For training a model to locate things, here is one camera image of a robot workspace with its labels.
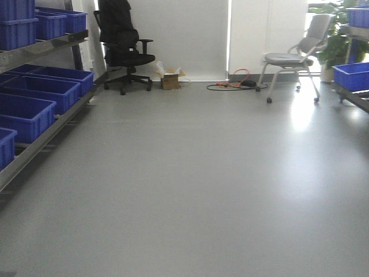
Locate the cardboard box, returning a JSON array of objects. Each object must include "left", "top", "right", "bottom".
[{"left": 154, "top": 61, "right": 186, "bottom": 90}]

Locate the black office chair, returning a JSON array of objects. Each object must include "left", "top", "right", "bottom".
[{"left": 93, "top": 1, "right": 156, "bottom": 95}]

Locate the blue bin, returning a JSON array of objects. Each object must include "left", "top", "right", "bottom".
[
  {"left": 1, "top": 76, "right": 80, "bottom": 114},
  {"left": 1, "top": 93, "right": 56, "bottom": 144},
  {"left": 333, "top": 62, "right": 368, "bottom": 92},
  {"left": 30, "top": 67, "right": 94, "bottom": 97}
]

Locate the grey folding chair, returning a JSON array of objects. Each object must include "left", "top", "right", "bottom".
[{"left": 255, "top": 14, "right": 335, "bottom": 103}]

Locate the blue bin near left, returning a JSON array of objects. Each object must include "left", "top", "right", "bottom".
[{"left": 1, "top": 93, "right": 56, "bottom": 144}]

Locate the green potted plant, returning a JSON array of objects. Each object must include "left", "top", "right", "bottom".
[{"left": 308, "top": 1, "right": 361, "bottom": 83}]

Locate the blue bin right side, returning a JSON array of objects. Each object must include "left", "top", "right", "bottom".
[{"left": 333, "top": 62, "right": 368, "bottom": 92}]

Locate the steel rack left side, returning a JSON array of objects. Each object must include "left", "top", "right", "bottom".
[{"left": 1, "top": 29, "right": 97, "bottom": 190}]

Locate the orange cable coil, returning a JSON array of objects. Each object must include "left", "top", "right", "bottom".
[{"left": 206, "top": 68, "right": 268, "bottom": 91}]

